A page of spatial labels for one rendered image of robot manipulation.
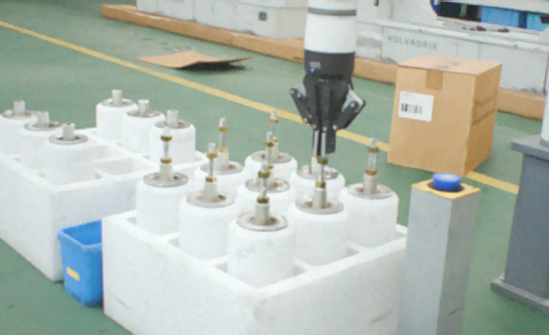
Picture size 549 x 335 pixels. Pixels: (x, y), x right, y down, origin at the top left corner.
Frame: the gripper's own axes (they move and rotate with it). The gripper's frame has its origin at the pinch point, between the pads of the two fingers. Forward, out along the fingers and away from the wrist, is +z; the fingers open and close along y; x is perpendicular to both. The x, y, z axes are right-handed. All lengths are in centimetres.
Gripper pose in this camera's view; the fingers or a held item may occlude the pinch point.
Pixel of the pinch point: (323, 143)
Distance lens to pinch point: 116.0
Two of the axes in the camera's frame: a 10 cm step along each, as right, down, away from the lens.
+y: 7.4, 2.3, -6.4
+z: -0.4, 9.6, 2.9
